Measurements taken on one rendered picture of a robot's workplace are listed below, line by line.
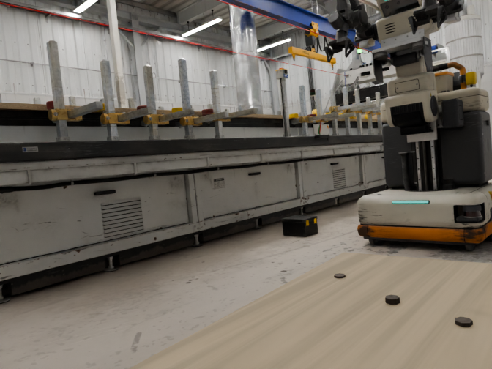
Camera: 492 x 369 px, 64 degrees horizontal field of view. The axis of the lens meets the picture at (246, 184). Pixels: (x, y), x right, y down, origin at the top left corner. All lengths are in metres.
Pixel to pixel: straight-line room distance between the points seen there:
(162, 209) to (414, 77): 1.62
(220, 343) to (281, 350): 0.03
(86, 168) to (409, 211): 1.62
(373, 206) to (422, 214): 0.26
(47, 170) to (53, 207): 0.31
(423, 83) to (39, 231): 2.05
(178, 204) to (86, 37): 8.38
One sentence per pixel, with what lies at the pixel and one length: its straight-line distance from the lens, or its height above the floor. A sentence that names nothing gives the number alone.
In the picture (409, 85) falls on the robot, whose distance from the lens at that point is 2.26.
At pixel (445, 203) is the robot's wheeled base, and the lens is 2.14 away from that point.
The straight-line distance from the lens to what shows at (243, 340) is 0.19.
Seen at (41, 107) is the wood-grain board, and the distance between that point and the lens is 2.18.
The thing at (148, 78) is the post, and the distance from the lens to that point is 2.28.
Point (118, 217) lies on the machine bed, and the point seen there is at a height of 0.29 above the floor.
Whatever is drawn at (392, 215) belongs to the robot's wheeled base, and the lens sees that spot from 2.24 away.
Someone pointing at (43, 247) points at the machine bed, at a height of 0.21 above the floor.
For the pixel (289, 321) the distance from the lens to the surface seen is 0.20.
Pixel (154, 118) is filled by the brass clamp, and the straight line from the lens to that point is 2.24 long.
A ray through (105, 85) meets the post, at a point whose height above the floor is 0.97.
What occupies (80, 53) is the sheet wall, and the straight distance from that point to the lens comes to 10.48.
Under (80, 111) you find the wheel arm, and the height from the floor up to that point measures 0.82.
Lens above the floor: 0.52
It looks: 3 degrees down
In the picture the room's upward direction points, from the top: 5 degrees counter-clockwise
